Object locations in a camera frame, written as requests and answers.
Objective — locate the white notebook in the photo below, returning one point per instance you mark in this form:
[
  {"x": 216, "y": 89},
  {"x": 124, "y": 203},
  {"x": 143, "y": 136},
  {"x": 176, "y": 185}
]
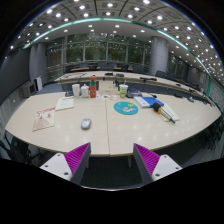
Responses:
[{"x": 142, "y": 102}]

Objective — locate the white paper cup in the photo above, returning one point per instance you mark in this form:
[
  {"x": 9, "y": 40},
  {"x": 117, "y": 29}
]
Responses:
[{"x": 76, "y": 90}]

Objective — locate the white paper under umbrella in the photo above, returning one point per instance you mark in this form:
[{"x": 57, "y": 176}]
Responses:
[{"x": 167, "y": 108}]

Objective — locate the black office chair left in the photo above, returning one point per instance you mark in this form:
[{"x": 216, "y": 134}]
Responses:
[{"x": 18, "y": 150}]

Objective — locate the red water bottle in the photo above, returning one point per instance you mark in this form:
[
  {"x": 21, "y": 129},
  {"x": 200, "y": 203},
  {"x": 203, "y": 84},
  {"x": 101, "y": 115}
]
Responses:
[{"x": 93, "y": 86}]

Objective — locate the blue folder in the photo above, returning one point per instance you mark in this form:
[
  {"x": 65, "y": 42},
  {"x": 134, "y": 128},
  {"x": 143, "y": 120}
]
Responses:
[{"x": 152, "y": 100}]

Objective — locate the red white booklet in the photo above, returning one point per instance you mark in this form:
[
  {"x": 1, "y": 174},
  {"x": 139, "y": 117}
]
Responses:
[{"x": 44, "y": 119}]

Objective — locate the white paper document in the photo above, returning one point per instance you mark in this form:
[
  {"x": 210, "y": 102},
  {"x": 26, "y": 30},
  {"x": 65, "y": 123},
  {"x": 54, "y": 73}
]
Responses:
[{"x": 64, "y": 103}]

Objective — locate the round blue mouse pad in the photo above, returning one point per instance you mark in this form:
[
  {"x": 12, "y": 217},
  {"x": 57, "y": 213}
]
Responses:
[{"x": 126, "y": 108}]

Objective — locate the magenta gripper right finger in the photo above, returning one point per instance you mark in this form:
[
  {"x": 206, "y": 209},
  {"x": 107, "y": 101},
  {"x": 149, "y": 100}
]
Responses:
[{"x": 152, "y": 166}]

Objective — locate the grey computer mouse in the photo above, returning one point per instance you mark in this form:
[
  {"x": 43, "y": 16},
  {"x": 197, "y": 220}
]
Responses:
[{"x": 86, "y": 124}]

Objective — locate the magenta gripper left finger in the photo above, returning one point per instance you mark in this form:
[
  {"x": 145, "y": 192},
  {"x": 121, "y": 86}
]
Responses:
[{"x": 69, "y": 166}]

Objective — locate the green white drink cup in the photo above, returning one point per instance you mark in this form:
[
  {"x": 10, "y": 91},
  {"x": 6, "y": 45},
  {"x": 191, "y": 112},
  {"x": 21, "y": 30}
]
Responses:
[{"x": 123, "y": 88}]

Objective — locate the small colourful cards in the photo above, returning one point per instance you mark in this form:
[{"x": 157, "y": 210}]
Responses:
[{"x": 107, "y": 97}]

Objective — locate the grey box device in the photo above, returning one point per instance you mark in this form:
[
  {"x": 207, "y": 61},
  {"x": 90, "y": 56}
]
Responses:
[{"x": 29, "y": 90}]

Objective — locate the long rear conference table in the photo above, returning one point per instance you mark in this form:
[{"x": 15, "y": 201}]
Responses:
[{"x": 128, "y": 77}]

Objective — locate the white lidded jar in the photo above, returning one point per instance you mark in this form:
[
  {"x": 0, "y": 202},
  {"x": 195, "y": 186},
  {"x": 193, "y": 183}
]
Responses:
[{"x": 85, "y": 91}]

